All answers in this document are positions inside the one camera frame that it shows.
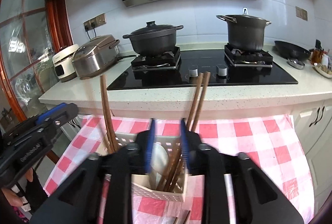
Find small plate with condiments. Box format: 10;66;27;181
310;40;331;79

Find white small cooker appliance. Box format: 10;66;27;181
52;44;79;82

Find silver rice cooker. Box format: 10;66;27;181
71;34;120;79

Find wall switch plate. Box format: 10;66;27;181
295;6;308;21

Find small steel bowl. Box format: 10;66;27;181
287;59;305;70

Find red white checkered tablecloth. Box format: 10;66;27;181
44;115;314;223

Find white lower cabinets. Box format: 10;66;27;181
291;99;331;213

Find kitchen countertop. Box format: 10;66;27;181
39;55;331;111

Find black glass gas stove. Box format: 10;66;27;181
107;44;298;91

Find black frying pan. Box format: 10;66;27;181
275;41;311;61

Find person's hand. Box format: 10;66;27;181
1;168;33;207

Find wall power outlet strip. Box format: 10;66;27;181
83;13;106;31

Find beige perforated utensil basket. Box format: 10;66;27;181
101;131;190;203

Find black tall stock pot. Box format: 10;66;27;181
216;7;272;52

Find black casserole pot with lid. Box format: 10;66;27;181
123;21;183;57

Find wooden glass sliding door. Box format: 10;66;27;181
0;0;75;165

